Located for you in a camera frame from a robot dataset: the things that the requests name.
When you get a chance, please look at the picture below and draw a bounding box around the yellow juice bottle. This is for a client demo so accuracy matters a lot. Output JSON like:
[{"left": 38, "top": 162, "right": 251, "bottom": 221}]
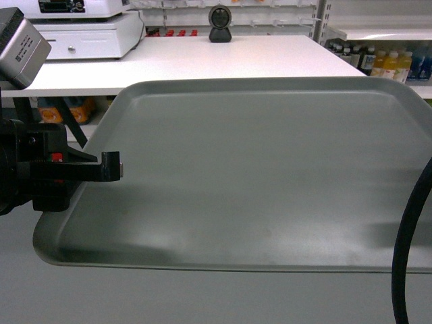
[
  {"left": 381, "top": 51, "right": 398, "bottom": 80},
  {"left": 370, "top": 50, "right": 386, "bottom": 76},
  {"left": 393, "top": 51, "right": 412, "bottom": 83}
]

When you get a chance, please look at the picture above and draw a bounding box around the yellow juice bottle left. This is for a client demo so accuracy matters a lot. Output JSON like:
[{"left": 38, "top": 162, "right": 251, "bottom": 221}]
[{"left": 370, "top": 50, "right": 386, "bottom": 76}]

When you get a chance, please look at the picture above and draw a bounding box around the black register cable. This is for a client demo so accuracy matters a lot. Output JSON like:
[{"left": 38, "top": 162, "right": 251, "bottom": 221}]
[{"left": 131, "top": 9, "right": 146, "bottom": 51}]

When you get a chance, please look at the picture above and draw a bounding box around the blue drink bottle left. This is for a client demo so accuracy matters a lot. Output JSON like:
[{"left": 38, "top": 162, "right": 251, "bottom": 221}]
[{"left": 407, "top": 51, "right": 425, "bottom": 80}]

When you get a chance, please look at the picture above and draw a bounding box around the white cash drawer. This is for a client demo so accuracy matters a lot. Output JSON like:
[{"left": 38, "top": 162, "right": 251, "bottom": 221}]
[{"left": 32, "top": 11, "right": 145, "bottom": 60}]

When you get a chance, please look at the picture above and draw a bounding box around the black barcode scanner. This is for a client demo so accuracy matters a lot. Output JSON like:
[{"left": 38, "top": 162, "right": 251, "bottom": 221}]
[{"left": 209, "top": 5, "right": 232, "bottom": 43}]

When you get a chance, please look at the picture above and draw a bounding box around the yellow juice bottle front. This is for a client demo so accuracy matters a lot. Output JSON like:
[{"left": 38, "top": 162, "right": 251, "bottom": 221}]
[{"left": 381, "top": 51, "right": 398, "bottom": 80}]

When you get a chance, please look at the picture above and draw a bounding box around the dark tea bottle right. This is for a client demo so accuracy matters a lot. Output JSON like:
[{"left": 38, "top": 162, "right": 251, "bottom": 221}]
[{"left": 358, "top": 46, "right": 376, "bottom": 76}]

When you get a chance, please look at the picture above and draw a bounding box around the grey silver serving tray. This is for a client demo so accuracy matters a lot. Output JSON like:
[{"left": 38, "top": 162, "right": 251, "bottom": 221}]
[{"left": 33, "top": 77, "right": 431, "bottom": 273}]

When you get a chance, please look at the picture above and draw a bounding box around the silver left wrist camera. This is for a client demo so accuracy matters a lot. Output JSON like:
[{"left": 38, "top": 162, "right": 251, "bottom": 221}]
[{"left": 1, "top": 7, "right": 51, "bottom": 90}]

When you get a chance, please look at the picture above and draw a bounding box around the yellow juice bottle right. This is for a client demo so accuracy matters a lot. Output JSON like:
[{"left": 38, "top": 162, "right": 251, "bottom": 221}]
[{"left": 393, "top": 51, "right": 412, "bottom": 83}]

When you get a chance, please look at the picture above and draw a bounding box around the white checkout table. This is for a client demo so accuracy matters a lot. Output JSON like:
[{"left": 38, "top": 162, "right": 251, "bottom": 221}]
[{"left": 0, "top": 34, "right": 368, "bottom": 149}]

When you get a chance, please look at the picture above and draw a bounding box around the white cash register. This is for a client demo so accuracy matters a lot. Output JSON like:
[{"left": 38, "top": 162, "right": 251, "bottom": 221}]
[{"left": 15, "top": 0, "right": 130, "bottom": 19}]

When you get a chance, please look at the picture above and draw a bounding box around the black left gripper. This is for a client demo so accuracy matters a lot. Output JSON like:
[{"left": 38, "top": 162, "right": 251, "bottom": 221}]
[{"left": 1, "top": 98, "right": 123, "bottom": 215}]

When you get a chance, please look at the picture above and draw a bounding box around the white slotted shelf upright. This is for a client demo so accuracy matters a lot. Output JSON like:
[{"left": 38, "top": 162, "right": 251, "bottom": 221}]
[{"left": 313, "top": 0, "right": 329, "bottom": 44}]

